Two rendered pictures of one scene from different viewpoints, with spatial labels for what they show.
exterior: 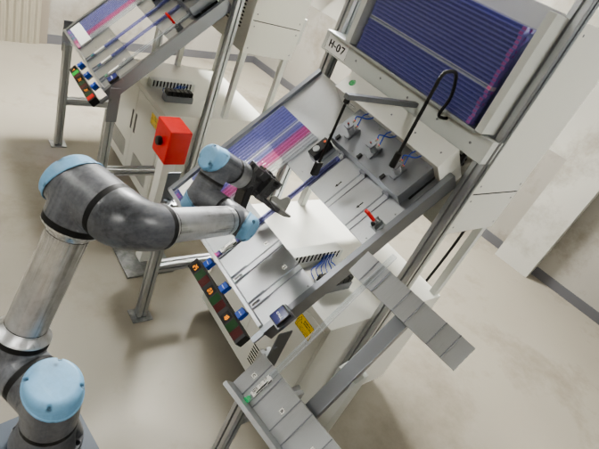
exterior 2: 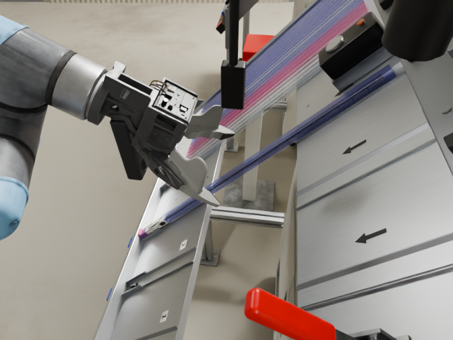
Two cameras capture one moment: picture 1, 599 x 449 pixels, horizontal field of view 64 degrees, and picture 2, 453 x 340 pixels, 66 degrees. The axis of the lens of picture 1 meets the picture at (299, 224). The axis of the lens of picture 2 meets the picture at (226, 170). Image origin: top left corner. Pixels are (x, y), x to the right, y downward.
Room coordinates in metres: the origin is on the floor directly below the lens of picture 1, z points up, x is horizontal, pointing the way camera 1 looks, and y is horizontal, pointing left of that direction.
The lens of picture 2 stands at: (1.11, -0.21, 1.28)
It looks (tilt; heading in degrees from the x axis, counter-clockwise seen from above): 45 degrees down; 57
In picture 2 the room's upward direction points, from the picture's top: straight up
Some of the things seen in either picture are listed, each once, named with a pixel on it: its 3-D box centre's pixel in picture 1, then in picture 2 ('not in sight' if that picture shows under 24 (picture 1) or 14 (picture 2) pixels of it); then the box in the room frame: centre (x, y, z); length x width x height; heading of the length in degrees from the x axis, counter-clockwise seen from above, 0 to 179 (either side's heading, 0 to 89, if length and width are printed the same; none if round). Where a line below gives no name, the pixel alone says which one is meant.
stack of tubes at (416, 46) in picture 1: (441, 42); not in sight; (1.55, -0.16, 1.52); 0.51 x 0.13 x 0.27; 49
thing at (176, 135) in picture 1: (157, 198); (253, 135); (1.81, 0.65, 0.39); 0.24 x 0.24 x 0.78; 49
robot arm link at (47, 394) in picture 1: (50, 396); not in sight; (0.56, 0.32, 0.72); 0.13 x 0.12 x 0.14; 71
